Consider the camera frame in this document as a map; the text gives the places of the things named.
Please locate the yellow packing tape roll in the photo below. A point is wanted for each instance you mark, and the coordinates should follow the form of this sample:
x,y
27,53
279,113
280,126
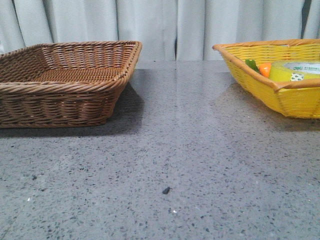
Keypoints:
x,y
293,71

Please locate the small black debris piece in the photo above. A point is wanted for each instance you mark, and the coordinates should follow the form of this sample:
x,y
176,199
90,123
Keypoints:
x,y
166,190

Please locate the white curtain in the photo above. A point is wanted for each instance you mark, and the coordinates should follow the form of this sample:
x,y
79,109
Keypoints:
x,y
170,30

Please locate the brown wicker basket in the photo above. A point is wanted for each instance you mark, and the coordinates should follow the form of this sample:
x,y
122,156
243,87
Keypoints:
x,y
58,85

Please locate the orange toy carrot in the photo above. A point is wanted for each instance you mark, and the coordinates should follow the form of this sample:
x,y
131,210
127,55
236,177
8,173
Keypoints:
x,y
263,69

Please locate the yellow wicker basket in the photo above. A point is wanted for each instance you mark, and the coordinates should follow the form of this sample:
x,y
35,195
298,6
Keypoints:
x,y
297,99

